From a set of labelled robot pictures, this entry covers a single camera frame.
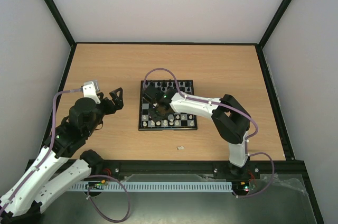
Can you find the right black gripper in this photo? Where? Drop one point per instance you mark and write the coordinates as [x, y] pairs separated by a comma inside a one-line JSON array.
[[153, 103]]

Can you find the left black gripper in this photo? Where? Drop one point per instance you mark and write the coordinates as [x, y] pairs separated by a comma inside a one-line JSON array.
[[119, 102]]

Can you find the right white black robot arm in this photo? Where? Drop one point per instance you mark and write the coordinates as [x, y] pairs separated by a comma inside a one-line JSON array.
[[229, 117]]

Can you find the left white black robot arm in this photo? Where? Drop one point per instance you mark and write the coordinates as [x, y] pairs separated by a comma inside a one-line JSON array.
[[38, 188]]

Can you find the folding black white chessboard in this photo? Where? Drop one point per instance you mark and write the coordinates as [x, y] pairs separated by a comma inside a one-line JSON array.
[[151, 94]]

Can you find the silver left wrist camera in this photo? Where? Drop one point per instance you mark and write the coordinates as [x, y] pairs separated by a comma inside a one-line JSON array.
[[91, 90]]

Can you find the black aluminium mounting rail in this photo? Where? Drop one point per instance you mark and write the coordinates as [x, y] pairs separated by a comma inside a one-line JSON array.
[[215, 169]]

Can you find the light blue slotted cable duct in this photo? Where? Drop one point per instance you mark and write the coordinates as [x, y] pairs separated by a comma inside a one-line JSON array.
[[154, 187]]

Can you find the black enclosure frame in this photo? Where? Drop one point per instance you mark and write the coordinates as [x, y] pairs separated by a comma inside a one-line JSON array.
[[278, 117]]

